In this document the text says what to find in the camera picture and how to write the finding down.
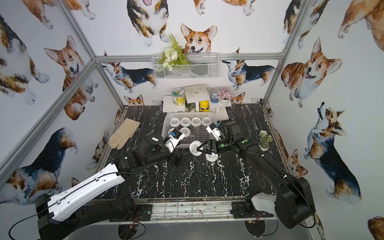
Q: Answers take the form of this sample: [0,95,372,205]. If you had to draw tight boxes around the yogurt cup back row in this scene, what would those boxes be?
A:
[170,118,181,128]
[180,127,191,139]
[189,141,202,157]
[191,117,202,129]

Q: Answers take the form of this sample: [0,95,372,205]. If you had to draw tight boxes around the white plastic perforated basket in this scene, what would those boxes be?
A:
[161,112,218,148]

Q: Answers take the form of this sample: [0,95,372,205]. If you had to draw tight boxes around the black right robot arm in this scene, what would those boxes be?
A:
[197,121,316,229]

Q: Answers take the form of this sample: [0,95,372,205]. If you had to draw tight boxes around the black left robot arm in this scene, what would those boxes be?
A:
[36,136,178,240]

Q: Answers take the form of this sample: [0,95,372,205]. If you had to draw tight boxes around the beige work glove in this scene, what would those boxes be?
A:
[108,119,140,150]

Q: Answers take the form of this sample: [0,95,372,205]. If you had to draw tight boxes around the small white potted flower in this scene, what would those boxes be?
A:
[259,130,273,152]

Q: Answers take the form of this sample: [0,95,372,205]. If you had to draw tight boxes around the pink flower pot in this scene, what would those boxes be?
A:
[218,87,235,106]

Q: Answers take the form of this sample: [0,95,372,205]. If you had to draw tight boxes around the blue white small jar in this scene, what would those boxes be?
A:
[210,88,220,104]

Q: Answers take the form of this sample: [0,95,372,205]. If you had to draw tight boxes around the small green plant pot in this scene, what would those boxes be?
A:
[185,103,196,112]

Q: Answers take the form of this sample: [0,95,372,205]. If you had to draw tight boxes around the yellow sunflower seed can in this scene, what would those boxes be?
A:
[172,88,185,106]

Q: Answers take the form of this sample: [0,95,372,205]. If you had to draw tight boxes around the white wooden tiered shelf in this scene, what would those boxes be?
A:
[163,85,231,121]

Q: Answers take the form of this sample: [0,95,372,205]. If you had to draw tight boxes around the artificial green fern flowers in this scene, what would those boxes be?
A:
[158,33,191,71]

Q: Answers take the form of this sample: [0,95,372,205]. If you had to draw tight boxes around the aluminium frame rail front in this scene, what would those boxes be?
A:
[98,197,250,226]

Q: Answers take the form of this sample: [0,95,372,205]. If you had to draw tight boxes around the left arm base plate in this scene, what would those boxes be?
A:
[109,204,153,223]

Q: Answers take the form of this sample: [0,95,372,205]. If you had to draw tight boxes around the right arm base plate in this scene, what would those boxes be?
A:
[230,201,274,219]

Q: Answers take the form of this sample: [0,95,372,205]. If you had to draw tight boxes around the white wire wall basket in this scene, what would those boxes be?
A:
[151,54,219,79]

